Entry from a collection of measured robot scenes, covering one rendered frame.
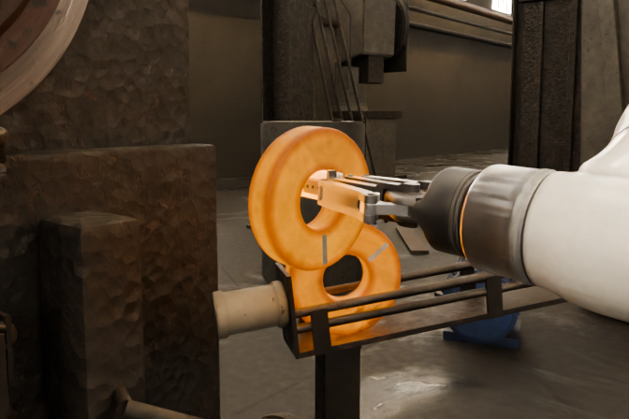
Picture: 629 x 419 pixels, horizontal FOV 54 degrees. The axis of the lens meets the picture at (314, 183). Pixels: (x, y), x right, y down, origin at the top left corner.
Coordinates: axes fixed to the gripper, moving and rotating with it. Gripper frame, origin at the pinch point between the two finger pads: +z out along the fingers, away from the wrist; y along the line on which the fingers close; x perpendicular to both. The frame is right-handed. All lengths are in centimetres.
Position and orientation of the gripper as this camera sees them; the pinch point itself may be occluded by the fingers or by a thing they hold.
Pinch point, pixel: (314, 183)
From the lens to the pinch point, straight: 65.3
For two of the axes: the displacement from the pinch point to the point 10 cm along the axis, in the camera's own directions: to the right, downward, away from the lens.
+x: 0.4, -9.9, -1.5
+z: -6.9, -1.3, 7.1
